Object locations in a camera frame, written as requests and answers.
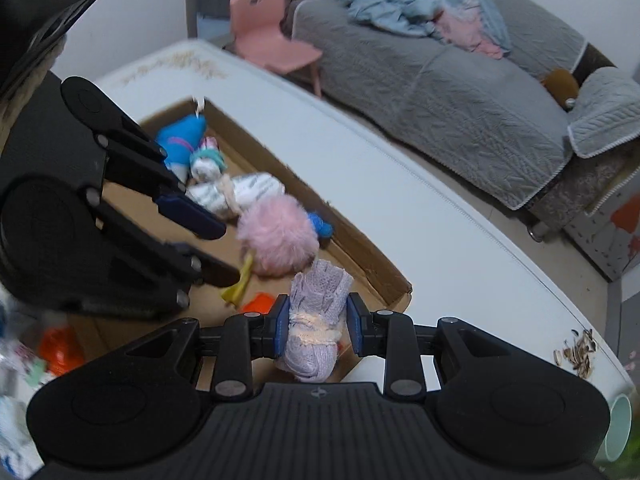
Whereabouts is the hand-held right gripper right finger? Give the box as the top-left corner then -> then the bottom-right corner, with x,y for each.
346,292 -> 506,401

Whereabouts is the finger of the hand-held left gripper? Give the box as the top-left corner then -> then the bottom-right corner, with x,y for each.
97,115 -> 227,240
85,189 -> 241,311

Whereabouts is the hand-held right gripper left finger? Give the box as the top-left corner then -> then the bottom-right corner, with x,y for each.
122,296 -> 292,402

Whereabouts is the lavender sock roll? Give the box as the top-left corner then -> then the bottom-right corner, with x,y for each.
276,259 -> 353,383

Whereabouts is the cardboard box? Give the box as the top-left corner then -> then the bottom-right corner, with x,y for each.
65,100 -> 413,396

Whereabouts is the yellow sock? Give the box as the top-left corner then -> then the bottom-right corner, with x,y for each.
220,252 -> 255,306

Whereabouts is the white teal sock roll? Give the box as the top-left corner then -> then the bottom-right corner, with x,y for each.
189,140 -> 226,183

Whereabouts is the white grey striped sock roll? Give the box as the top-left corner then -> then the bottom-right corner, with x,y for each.
186,172 -> 286,221

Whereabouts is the pink fluffy sock ball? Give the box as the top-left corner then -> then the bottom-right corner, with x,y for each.
236,194 -> 321,276

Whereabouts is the blue sock roll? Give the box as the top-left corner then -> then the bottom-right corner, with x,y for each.
155,114 -> 207,181

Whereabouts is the small blue sock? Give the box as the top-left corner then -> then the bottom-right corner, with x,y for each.
306,211 -> 334,238

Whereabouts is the pink plastic chair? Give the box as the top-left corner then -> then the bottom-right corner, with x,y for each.
229,0 -> 325,98

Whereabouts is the blue white printed cloth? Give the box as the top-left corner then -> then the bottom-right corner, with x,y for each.
0,392 -> 46,476

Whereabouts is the pile of seed shells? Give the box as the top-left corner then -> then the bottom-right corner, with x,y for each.
552,329 -> 597,378

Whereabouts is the grey quilted sofa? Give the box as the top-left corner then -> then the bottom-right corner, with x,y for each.
260,0 -> 640,243

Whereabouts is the pale green cup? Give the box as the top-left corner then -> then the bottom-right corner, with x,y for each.
595,394 -> 632,462

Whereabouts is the pink clothing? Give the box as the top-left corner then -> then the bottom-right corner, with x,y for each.
432,7 -> 503,60

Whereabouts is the brown plush toy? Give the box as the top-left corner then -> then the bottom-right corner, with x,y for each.
542,69 -> 581,111

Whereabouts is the grey quilted cushion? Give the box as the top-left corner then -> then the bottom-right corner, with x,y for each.
566,66 -> 640,160

